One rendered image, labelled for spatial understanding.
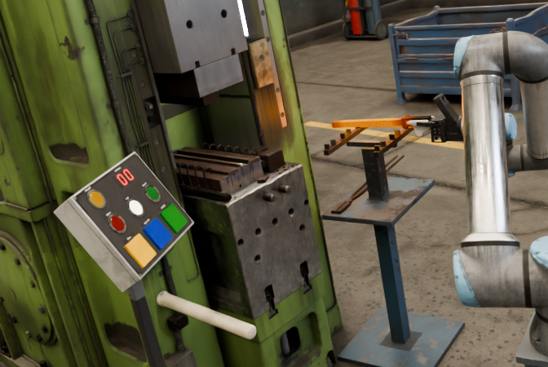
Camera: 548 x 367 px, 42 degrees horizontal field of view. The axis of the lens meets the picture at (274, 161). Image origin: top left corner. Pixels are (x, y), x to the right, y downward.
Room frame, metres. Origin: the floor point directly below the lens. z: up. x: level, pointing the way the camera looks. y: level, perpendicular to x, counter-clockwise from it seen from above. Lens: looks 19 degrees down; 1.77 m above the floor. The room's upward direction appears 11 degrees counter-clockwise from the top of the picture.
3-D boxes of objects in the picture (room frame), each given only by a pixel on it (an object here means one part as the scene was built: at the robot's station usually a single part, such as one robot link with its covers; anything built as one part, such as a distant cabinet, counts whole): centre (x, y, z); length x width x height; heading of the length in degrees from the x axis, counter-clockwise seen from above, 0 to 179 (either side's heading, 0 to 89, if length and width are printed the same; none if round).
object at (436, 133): (2.38, -0.63, 0.96); 0.12 x 0.08 x 0.09; 51
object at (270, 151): (2.50, 0.03, 0.95); 0.12 x 0.08 x 0.06; 42
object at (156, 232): (1.85, 0.36, 1.01); 0.07 x 0.05 x 0.07; 157
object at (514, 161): (2.26, -0.77, 0.86); 0.12 x 0.09 x 0.12; 67
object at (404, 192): (2.58, -0.38, 0.67); 0.40 x 0.30 x 0.02; 141
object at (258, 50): (2.64, -0.02, 1.27); 0.09 x 0.02 x 0.17; 132
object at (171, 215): (1.94, 0.32, 1.01); 0.07 x 0.05 x 0.07; 157
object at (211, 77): (2.49, 0.26, 1.32); 0.42 x 0.20 x 0.10; 42
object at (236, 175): (2.49, 0.26, 0.96); 0.42 x 0.20 x 0.09; 42
